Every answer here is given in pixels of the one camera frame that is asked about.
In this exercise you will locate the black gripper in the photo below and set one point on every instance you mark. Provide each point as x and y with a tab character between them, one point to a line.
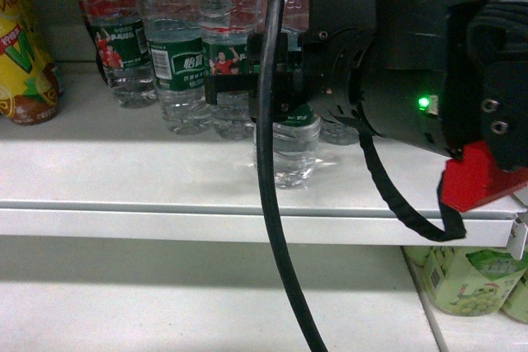
325	75

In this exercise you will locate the clear water bottle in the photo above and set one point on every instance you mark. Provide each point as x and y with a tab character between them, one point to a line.
296	127

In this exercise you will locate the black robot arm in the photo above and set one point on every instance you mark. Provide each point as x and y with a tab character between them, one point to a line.
447	76

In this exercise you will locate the right water bottle green label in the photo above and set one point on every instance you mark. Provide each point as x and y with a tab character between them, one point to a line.
338	134

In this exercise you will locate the far left water bottle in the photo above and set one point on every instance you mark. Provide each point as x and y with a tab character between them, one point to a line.
118	34

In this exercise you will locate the white metal shelf board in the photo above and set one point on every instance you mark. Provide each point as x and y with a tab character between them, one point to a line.
99	170

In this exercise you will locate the yellow lemon tea bottle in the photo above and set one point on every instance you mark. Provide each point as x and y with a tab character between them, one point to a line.
29	84

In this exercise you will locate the red plastic mount block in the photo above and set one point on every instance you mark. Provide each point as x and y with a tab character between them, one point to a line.
476	179

